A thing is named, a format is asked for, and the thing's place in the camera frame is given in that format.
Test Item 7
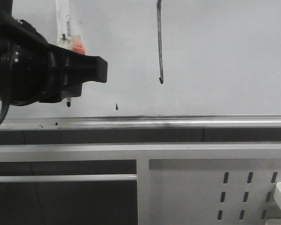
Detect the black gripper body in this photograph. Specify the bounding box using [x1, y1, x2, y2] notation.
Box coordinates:
[0, 0, 61, 105]

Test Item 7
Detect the large white whiteboard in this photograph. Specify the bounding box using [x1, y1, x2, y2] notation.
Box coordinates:
[7, 0, 281, 118]

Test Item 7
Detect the aluminium whiteboard marker tray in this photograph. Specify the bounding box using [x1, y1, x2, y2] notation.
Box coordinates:
[0, 115, 281, 131]

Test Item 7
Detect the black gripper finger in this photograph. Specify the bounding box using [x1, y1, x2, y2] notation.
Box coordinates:
[46, 45, 108, 103]

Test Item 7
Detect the red round magnet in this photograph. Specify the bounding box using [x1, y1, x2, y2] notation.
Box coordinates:
[70, 35, 85, 55]

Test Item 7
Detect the white whiteboard marker pen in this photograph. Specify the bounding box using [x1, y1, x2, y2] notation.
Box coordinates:
[55, 0, 73, 108]

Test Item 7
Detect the white metal pegboard frame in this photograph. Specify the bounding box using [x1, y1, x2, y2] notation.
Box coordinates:
[0, 143, 281, 225]

